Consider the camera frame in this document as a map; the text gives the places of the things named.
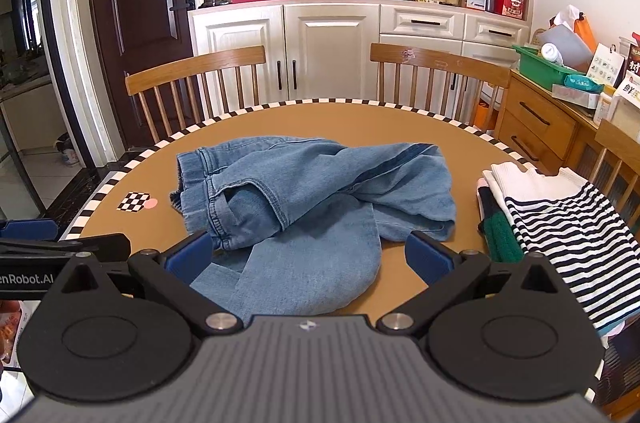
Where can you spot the blue denim jeans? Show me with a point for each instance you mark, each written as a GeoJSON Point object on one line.
{"type": "Point", "coordinates": [300, 193]}

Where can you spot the orange paper bag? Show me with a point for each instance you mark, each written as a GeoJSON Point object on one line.
{"type": "Point", "coordinates": [585, 33]}

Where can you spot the pink round sticker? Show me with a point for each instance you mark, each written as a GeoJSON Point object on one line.
{"type": "Point", "coordinates": [151, 203]}

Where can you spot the grey folder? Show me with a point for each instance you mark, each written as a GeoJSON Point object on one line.
{"type": "Point", "coordinates": [567, 45]}

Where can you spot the white desk calendar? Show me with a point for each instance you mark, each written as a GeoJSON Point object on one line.
{"type": "Point", "coordinates": [606, 65]}

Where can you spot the black folded cloth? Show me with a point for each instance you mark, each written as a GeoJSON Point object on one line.
{"type": "Point", "coordinates": [486, 205]}

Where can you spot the wooden sideboard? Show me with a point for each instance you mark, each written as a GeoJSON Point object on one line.
{"type": "Point", "coordinates": [540, 123]}

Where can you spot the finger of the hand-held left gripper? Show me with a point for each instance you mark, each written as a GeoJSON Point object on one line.
{"type": "Point", "coordinates": [100, 248]}
{"type": "Point", "coordinates": [27, 230]}

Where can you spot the green wet wipes pack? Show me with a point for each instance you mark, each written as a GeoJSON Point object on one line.
{"type": "Point", "coordinates": [582, 82]}

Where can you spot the white folded cloth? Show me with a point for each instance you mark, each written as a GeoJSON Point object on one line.
{"type": "Point", "coordinates": [530, 183]}

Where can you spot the white plastic bottle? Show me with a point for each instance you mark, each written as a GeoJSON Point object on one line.
{"type": "Point", "coordinates": [551, 54]}

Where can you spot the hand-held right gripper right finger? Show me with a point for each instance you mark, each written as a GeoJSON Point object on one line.
{"type": "Point", "coordinates": [425, 255]}

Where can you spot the checkered marker sticker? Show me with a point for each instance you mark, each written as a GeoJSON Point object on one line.
{"type": "Point", "coordinates": [132, 202]}

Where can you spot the black white striped shirt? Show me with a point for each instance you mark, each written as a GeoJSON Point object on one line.
{"type": "Point", "coordinates": [575, 243]}

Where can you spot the white wall cabinet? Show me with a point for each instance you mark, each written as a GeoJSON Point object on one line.
{"type": "Point", "coordinates": [330, 38]}

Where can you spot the dark brown door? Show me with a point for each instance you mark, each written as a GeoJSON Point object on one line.
{"type": "Point", "coordinates": [140, 28]}

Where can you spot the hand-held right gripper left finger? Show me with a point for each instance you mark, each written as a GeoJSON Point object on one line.
{"type": "Point", "coordinates": [187, 258]}

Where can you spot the green plastic tray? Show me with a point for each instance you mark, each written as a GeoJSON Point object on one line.
{"type": "Point", "coordinates": [540, 70]}

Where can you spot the wooden spindle chair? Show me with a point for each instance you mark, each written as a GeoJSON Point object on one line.
{"type": "Point", "coordinates": [440, 63]}
{"type": "Point", "coordinates": [200, 65]}
{"type": "Point", "coordinates": [617, 143]}

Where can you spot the green folded cloth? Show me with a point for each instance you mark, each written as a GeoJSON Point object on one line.
{"type": "Point", "coordinates": [502, 235]}

